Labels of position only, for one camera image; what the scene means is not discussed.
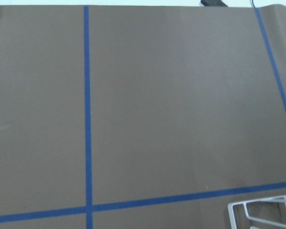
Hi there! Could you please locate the small black adapter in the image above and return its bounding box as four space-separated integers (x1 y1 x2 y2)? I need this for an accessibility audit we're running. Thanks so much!
200 0 228 7

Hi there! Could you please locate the white wire cup holder rack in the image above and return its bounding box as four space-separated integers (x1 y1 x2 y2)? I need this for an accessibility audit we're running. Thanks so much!
227 195 286 229

